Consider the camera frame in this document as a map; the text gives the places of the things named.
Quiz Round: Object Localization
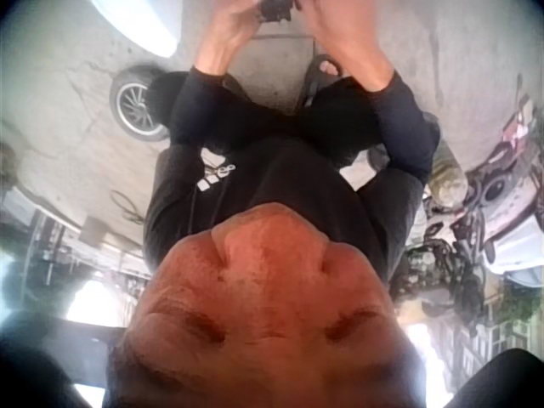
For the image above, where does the person's left hand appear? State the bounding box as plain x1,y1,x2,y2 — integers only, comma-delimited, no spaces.
202,0,268,59

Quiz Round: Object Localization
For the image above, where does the person's right hand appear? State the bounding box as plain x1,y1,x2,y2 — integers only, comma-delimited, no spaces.
296,0,386,84

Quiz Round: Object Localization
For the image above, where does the scooter wheel with silver rim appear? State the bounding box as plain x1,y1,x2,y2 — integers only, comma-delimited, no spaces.
108,63,173,144

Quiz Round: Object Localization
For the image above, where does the metal rack with parts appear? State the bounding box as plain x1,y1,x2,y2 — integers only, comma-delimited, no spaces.
0,186,150,307

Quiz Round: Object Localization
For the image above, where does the white scooter body panel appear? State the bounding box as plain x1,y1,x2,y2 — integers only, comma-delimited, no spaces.
91,0,179,60

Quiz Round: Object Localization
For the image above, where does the thin black cable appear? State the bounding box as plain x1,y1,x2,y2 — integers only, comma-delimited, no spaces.
109,189,148,225

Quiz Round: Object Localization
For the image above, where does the small black machine part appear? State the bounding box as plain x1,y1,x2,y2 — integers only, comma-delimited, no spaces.
257,0,303,24

